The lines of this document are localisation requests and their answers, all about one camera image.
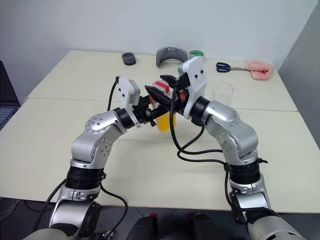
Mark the dark laptop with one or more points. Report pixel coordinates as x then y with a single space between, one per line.
6 105

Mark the clear wine glass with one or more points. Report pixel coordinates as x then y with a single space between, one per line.
222 95

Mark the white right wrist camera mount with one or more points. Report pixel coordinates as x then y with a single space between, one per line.
196 82

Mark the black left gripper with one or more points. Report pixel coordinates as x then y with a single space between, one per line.
143 110

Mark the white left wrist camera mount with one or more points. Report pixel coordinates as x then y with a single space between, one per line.
123 92

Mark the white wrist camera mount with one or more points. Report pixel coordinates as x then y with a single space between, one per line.
196 82
123 92

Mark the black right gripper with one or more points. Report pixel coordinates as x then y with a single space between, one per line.
180 100

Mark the clear bottle with orange drink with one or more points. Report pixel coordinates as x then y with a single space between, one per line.
166 123

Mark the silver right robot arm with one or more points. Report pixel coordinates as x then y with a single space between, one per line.
240 130

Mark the dark rounded shape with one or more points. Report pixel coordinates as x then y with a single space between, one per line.
202 227
145 227

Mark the grey curved visor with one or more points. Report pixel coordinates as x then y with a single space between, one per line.
170 53

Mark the tape roll with green core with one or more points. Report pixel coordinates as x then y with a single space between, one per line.
196 53

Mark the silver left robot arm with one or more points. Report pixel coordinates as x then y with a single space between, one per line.
85 147

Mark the pink fluffy cloth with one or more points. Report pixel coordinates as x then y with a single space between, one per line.
260 71

